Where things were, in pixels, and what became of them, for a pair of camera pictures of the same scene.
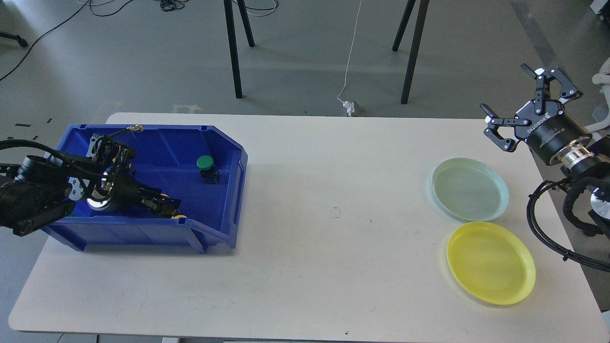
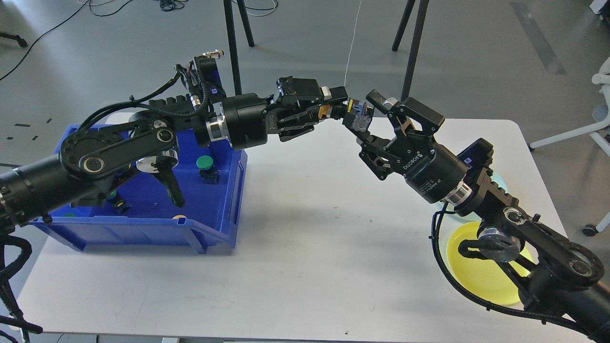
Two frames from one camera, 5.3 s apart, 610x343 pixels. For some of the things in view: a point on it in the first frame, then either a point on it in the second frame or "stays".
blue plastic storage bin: (198, 166) stays
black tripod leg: (420, 26) stays
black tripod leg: (234, 41) stays
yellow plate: (491, 262) stays
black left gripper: (127, 194) to (247, 123)
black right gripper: (552, 133) to (435, 174)
